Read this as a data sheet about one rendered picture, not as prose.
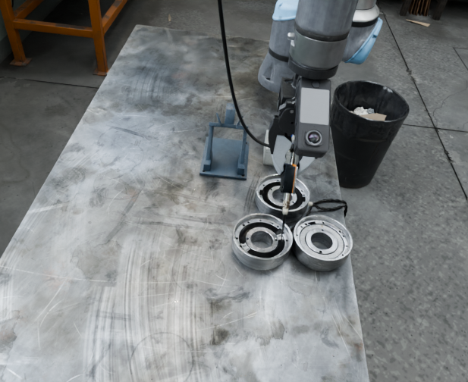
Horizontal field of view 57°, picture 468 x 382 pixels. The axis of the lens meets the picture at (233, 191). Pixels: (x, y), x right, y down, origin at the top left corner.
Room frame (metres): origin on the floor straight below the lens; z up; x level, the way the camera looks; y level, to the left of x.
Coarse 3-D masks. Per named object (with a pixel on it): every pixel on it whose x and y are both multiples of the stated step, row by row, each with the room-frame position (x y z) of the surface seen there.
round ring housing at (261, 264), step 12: (252, 216) 0.53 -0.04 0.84; (264, 216) 0.54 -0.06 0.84; (240, 228) 0.51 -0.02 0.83; (264, 228) 0.52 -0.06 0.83; (288, 228) 0.51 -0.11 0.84; (252, 240) 0.50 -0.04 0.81; (264, 240) 0.51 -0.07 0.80; (276, 240) 0.50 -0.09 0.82; (288, 240) 0.50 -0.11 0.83; (240, 252) 0.45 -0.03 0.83; (288, 252) 0.47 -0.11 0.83; (252, 264) 0.44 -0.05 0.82; (264, 264) 0.44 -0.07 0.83; (276, 264) 0.45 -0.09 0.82
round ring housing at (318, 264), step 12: (312, 216) 0.55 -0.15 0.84; (324, 216) 0.55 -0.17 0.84; (300, 228) 0.53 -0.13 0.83; (336, 228) 0.54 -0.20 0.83; (312, 240) 0.52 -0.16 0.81; (324, 240) 0.52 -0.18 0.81; (336, 240) 0.51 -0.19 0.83; (348, 240) 0.51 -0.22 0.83; (300, 252) 0.47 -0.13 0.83; (324, 252) 0.48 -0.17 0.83; (348, 252) 0.48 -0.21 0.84; (312, 264) 0.46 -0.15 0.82; (324, 264) 0.45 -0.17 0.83; (336, 264) 0.46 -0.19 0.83
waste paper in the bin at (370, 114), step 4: (356, 108) 1.81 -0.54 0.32; (360, 108) 1.80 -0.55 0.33; (356, 112) 1.78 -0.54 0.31; (360, 112) 1.78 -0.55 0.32; (364, 112) 1.78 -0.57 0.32; (368, 112) 1.81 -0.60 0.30; (372, 112) 1.81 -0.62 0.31; (364, 116) 1.69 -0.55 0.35; (368, 116) 1.69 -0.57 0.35; (372, 116) 1.70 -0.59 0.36; (376, 116) 1.70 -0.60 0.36; (380, 116) 1.70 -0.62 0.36; (384, 116) 1.70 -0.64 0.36; (376, 120) 1.68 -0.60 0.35; (380, 120) 1.68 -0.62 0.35; (384, 120) 1.68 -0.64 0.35
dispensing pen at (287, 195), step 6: (294, 156) 0.58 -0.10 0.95; (288, 168) 0.55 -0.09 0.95; (294, 168) 0.55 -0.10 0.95; (282, 174) 0.57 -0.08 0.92; (288, 174) 0.54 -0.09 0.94; (282, 180) 0.55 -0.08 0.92; (288, 180) 0.54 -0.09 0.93; (282, 186) 0.53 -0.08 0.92; (288, 186) 0.53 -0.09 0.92; (282, 192) 0.53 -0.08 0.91; (288, 192) 0.53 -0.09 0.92; (288, 198) 0.53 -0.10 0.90; (288, 204) 0.53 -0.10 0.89; (282, 222) 0.51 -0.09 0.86; (282, 228) 0.51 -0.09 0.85; (282, 234) 0.50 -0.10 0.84
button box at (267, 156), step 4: (268, 132) 0.79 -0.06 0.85; (292, 136) 0.78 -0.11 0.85; (268, 140) 0.76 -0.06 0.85; (292, 140) 0.77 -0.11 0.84; (264, 148) 0.77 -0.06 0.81; (268, 148) 0.73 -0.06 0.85; (264, 152) 0.75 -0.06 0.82; (268, 152) 0.73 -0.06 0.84; (288, 152) 0.73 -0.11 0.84; (264, 156) 0.73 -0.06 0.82; (268, 156) 0.73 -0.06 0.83; (288, 156) 0.73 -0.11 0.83; (296, 156) 0.73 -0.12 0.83; (264, 160) 0.73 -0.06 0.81; (268, 160) 0.73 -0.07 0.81; (288, 160) 0.73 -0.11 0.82; (296, 160) 0.73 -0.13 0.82; (264, 164) 0.73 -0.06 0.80; (268, 164) 0.73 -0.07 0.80; (272, 164) 0.73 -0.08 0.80
